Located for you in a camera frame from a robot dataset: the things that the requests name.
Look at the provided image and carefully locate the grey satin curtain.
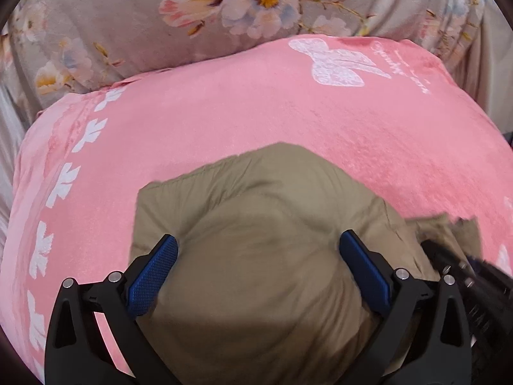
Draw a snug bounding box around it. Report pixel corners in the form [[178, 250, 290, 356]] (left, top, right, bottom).
[[0, 84, 30, 253]]

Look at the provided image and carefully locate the khaki quilted puffer jacket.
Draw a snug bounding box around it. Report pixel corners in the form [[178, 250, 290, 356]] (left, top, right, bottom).
[[130, 143, 482, 384]]

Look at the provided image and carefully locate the grey floral bed sheet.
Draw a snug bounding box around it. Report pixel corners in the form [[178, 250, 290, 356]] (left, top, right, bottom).
[[1, 0, 512, 132]]

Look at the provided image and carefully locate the pink bow-print blanket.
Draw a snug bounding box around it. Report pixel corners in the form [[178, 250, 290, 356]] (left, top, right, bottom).
[[1, 35, 512, 378]]

